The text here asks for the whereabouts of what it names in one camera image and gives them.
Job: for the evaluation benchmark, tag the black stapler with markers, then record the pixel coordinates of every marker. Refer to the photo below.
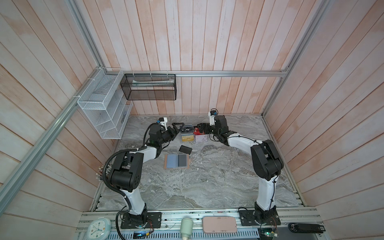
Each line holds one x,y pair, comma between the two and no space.
306,228

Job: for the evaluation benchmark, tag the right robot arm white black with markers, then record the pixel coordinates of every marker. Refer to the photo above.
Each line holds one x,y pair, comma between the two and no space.
267,162

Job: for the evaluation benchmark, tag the red credit card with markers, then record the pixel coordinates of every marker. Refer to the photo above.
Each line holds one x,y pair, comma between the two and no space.
197,131

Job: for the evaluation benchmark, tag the bundle of coloured pens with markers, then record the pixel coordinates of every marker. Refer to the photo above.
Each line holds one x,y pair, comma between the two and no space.
106,167

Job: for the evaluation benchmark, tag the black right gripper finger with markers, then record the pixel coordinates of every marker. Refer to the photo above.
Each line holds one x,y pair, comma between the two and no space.
202,125
204,131

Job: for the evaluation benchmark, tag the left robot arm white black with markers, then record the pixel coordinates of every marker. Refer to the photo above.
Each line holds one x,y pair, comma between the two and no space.
123,170

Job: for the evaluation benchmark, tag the white analog clock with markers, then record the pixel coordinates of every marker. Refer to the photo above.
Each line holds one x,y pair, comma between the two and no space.
99,229

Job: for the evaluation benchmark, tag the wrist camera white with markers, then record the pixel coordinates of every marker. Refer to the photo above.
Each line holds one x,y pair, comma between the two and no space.
212,114
163,122

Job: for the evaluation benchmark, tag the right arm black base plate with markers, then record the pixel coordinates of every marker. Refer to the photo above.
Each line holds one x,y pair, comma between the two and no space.
258,217

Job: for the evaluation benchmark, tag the white wire mesh shelf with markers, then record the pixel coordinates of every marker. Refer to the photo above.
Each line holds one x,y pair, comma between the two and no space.
104,103

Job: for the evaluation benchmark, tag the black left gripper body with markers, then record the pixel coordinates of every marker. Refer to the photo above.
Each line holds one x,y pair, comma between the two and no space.
165,136

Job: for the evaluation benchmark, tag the gold credit card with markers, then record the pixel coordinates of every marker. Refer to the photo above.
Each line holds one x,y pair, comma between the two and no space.
187,137

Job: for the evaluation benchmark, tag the white light bulb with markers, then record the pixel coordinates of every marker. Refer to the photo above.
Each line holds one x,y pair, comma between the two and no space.
186,229

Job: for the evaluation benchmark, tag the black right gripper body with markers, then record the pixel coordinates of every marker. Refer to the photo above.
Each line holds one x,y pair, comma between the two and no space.
213,131

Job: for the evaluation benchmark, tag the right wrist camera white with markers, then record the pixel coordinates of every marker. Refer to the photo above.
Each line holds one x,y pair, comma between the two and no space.
212,114

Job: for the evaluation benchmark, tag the black credit card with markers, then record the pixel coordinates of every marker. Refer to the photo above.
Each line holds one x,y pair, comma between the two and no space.
185,150

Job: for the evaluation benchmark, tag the pink rectangular case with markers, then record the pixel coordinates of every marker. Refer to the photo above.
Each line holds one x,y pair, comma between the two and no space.
216,225

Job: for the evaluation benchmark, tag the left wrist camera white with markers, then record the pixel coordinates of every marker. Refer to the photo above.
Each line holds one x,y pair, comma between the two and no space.
163,122

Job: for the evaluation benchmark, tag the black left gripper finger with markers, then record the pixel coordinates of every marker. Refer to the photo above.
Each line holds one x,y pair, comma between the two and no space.
178,126
173,133

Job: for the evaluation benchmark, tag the black mesh basket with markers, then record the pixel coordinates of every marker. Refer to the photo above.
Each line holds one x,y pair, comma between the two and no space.
149,87

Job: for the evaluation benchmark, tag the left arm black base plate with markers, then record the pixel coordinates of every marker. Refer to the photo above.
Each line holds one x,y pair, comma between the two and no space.
146,220

